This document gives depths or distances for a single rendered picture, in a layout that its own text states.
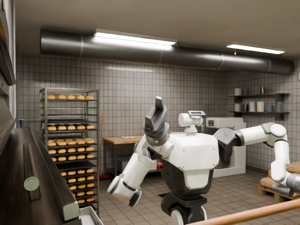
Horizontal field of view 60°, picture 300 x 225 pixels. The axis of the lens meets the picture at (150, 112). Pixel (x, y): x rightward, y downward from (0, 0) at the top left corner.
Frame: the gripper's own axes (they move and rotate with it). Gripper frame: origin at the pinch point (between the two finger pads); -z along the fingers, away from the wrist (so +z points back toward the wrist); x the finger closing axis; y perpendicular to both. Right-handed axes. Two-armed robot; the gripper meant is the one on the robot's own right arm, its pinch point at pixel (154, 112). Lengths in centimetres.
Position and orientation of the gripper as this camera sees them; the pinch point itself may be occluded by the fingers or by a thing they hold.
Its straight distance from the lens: 87.5
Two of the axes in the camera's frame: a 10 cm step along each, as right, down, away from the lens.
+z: 0.7, 5.4, 8.4
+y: 9.0, 3.2, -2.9
